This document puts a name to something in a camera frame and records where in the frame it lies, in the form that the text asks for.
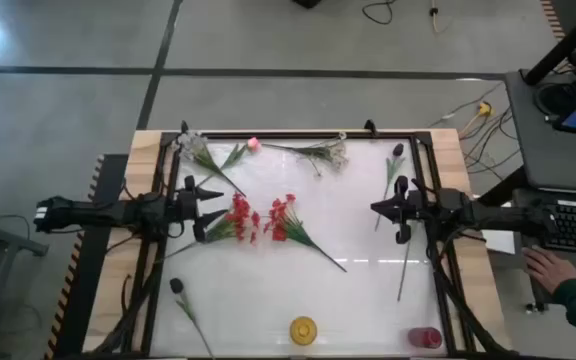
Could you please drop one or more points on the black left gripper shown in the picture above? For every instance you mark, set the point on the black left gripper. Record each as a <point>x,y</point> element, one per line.
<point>187,205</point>

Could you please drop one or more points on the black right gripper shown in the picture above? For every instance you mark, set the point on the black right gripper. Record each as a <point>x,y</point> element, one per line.
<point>410,207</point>

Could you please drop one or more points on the red flower bunch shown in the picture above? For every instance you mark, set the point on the red flower bunch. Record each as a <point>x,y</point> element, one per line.
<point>240,212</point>
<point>280,232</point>

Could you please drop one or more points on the large white flower bunch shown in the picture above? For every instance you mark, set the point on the large white flower bunch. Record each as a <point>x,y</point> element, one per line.
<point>203,159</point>

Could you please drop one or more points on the small white blossom sprig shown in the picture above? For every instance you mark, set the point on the small white blossom sprig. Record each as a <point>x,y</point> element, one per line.
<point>330,154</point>

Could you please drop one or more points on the red glass vase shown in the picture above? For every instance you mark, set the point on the red glass vase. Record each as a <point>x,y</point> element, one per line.
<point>425,337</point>

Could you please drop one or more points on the yellow glass vase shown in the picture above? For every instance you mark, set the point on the yellow glass vase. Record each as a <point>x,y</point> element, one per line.
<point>303,330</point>

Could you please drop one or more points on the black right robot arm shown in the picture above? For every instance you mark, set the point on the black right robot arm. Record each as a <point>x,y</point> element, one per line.
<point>493,217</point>

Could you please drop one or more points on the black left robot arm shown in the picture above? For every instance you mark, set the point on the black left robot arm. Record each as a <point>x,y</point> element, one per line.
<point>93,212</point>

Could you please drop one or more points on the black clamp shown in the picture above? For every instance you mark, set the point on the black clamp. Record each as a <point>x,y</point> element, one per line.
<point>369,126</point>
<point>184,126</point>

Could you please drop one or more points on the white paper sheet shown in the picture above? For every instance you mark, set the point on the white paper sheet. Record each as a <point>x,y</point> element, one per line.
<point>503,242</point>

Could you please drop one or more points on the black base with hazard stripes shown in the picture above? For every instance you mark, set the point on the black base with hazard stripes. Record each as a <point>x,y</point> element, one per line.
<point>93,290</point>

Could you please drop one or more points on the grey desk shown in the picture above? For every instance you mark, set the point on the grey desk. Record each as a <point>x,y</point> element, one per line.
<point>538,155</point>

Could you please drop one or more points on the person's hand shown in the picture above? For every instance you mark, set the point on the person's hand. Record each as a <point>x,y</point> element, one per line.
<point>548,270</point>

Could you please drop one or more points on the desk caster foot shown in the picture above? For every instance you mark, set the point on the desk caster foot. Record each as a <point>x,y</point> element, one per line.
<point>535,307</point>

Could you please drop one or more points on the black keyboard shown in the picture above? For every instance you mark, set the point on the black keyboard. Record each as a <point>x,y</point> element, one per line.
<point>575,227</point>

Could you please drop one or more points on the grey metal stand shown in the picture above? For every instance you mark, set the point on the grey metal stand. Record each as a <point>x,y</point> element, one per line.
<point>8,241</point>

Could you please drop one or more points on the black diagonal pole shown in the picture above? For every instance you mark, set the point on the black diagonal pole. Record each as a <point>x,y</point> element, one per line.
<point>563,47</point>

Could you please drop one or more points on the hazard striped edge strip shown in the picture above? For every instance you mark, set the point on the hazard striped edge strip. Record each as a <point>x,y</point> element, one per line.
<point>552,17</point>

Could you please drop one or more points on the black metal table frame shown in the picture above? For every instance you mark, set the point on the black metal table frame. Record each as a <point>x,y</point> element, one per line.
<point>393,134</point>

